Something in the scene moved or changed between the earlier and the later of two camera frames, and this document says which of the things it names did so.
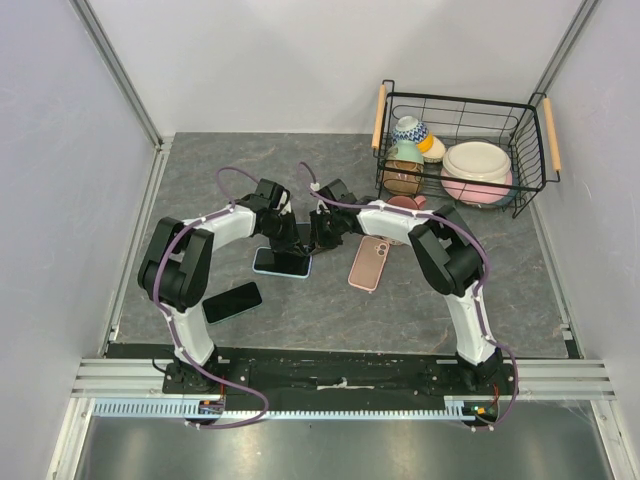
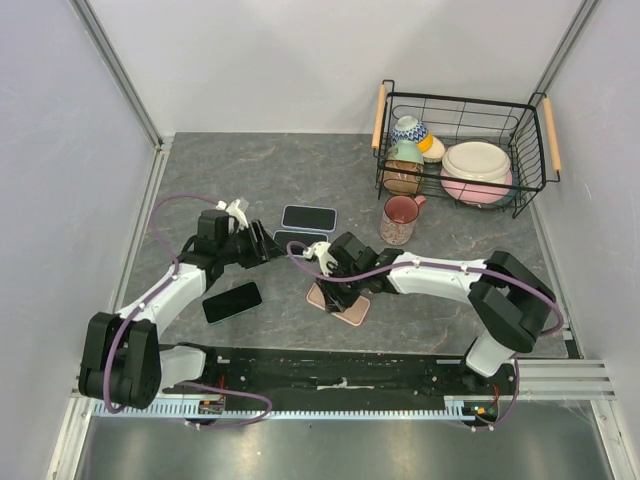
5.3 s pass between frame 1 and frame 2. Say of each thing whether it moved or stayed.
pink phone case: moved
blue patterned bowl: stayed
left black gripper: moved
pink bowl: stayed
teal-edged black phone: stayed
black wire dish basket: stayed
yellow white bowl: stayed
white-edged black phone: moved
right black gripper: moved
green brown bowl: stayed
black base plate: stayed
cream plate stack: stayed
